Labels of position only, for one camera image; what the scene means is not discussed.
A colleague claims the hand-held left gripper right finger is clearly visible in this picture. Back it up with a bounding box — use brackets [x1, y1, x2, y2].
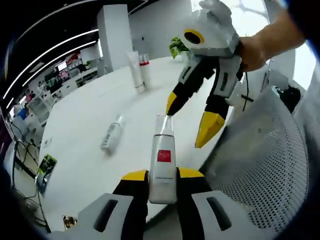
[175, 166, 251, 240]

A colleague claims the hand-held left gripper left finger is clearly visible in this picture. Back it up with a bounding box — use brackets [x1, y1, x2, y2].
[78, 169, 150, 240]

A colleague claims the red collar clear cap skincare bottle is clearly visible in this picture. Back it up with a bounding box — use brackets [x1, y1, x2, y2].
[138, 53, 154, 91]

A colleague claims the white skincare squeeze tube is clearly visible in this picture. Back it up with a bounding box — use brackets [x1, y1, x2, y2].
[125, 51, 146, 94]

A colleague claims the gold foil packet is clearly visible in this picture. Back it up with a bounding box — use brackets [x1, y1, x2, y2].
[62, 214, 79, 230]

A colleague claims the green black snack packet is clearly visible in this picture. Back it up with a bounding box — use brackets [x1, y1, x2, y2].
[34, 153, 58, 196]

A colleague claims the person's right hand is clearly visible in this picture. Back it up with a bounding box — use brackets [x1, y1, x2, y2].
[237, 36, 268, 73]

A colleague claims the green potted plant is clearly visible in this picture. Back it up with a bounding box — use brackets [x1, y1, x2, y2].
[168, 36, 192, 61]

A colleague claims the grey mesh office chair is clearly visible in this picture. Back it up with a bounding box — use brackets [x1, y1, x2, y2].
[199, 84, 311, 231]

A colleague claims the small white table label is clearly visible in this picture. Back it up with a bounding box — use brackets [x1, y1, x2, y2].
[41, 136, 54, 149]

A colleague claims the ceiling light strip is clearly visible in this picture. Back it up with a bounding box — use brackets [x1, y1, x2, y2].
[6, 41, 97, 110]
[2, 28, 100, 100]

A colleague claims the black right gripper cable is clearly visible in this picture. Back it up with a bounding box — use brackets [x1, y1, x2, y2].
[239, 71, 255, 112]

